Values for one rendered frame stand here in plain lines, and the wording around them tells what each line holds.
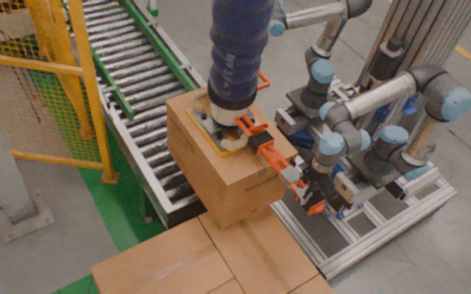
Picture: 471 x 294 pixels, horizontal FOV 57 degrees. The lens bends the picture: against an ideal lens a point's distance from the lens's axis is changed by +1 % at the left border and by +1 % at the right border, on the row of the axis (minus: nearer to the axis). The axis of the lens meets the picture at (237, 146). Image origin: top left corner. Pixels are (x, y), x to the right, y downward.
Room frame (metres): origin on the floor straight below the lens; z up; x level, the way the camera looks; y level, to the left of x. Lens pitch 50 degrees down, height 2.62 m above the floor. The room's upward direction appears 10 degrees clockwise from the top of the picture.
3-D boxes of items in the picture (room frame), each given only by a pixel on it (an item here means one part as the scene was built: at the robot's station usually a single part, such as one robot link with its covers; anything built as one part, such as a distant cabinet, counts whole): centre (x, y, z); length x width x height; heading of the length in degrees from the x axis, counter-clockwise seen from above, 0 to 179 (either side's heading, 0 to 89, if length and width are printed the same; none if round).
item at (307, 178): (1.01, -0.31, 1.34); 0.09 x 0.08 x 0.12; 41
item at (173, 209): (1.39, 0.05, 0.58); 0.70 x 0.03 x 0.06; 130
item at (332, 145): (1.00, -0.32, 1.50); 0.09 x 0.08 x 0.11; 121
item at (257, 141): (1.25, -0.10, 1.20); 0.10 x 0.08 x 0.06; 131
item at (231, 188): (1.43, 0.05, 0.87); 0.60 x 0.40 x 0.40; 40
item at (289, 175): (1.08, -0.24, 1.20); 0.07 x 0.07 x 0.04; 41
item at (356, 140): (1.07, -0.40, 1.50); 0.11 x 0.11 x 0.08; 31
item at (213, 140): (1.37, 0.14, 1.09); 0.34 x 0.10 x 0.05; 41
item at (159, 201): (2.08, 1.04, 0.50); 2.31 x 0.05 x 0.19; 40
